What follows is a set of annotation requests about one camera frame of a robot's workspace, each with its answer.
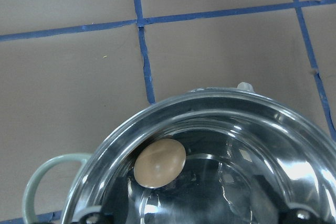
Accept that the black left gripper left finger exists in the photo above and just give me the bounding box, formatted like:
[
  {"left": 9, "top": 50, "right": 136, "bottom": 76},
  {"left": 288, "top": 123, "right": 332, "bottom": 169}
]
[{"left": 78, "top": 210, "right": 114, "bottom": 224}]

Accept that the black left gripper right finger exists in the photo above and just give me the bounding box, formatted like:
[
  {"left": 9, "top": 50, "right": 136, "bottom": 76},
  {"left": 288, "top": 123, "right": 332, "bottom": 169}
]
[{"left": 285, "top": 208, "right": 335, "bottom": 224}]

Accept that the brown egg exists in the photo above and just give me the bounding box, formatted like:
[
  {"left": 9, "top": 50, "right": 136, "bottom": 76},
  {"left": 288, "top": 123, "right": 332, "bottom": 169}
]
[{"left": 134, "top": 138, "right": 186, "bottom": 188}]

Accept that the pale green electric pot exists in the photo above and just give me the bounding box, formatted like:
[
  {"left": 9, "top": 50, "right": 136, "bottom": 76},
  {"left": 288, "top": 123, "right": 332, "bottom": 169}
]
[{"left": 22, "top": 83, "right": 335, "bottom": 223}]

